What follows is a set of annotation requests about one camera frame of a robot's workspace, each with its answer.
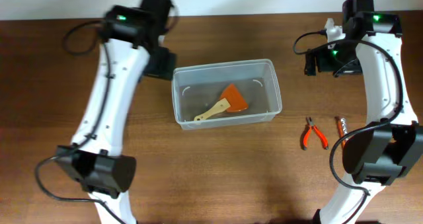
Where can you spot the orange scraper wooden handle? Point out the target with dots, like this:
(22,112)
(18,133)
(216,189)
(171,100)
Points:
(231,101)

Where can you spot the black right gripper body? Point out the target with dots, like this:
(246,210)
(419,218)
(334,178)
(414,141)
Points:
(310,63)

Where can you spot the orange handled corkscrew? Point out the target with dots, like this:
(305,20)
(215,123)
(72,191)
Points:
(341,125)

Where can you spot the clear plastic container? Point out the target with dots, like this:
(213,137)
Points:
(196,89)

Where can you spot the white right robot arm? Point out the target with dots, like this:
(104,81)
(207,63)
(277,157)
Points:
(368,43)

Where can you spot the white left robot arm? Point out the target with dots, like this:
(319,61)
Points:
(130,48)

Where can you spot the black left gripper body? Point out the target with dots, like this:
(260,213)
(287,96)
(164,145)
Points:
(162,64)

